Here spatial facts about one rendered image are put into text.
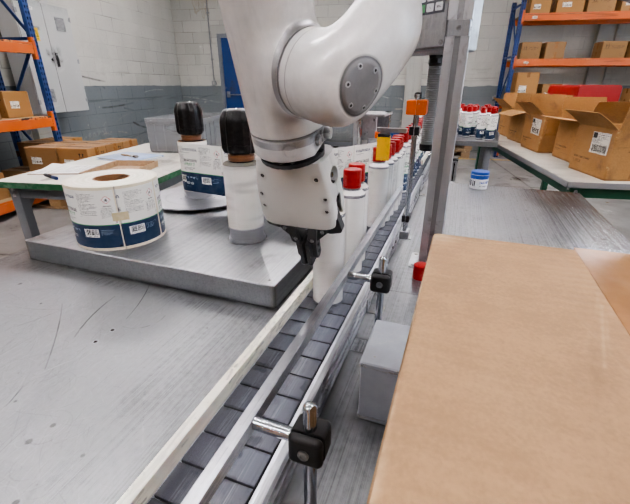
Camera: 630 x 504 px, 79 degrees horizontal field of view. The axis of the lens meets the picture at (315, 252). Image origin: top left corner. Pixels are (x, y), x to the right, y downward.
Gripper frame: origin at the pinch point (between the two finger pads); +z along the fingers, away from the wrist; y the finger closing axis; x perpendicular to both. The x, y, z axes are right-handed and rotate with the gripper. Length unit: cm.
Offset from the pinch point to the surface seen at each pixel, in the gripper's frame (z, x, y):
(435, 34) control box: -14, -49, -11
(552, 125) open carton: 96, -249, -76
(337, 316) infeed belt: 13.8, 0.7, -3.3
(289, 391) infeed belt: 7.7, 17.4, -2.6
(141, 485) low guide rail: -1.6, 32.7, 3.2
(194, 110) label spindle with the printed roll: 5, -55, 56
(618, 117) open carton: 74, -215, -100
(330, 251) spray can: 4.9, -4.9, -1.2
